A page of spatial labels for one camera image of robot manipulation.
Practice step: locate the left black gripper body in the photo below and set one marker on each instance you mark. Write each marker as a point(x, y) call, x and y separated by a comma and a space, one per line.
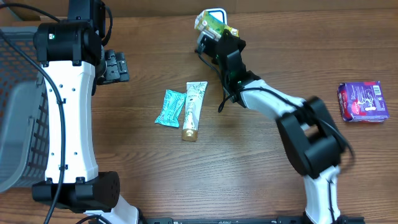
point(116, 66)

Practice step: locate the green yellow snack pouch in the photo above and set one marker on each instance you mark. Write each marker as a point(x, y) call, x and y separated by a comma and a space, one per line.
point(214, 22)

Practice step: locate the white cream tube gold cap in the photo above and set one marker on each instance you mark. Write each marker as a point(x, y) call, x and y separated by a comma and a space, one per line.
point(194, 99)

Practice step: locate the teal wet wipes pack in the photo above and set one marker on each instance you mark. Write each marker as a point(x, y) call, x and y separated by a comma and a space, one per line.
point(171, 109)

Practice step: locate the purple sanitary pad pack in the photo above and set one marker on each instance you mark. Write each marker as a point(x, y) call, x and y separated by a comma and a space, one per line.
point(362, 102)

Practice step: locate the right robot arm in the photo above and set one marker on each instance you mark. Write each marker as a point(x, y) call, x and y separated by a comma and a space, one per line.
point(312, 142)

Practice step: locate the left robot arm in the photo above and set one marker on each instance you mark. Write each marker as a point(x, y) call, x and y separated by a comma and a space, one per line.
point(74, 61)

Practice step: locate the white barcode scanner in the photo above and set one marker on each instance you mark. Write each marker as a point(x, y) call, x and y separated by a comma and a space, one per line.
point(211, 24)

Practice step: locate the grey plastic mesh basket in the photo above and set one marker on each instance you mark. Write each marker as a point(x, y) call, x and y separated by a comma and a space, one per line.
point(24, 122)

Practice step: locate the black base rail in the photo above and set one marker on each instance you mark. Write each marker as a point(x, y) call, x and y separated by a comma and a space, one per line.
point(278, 220)

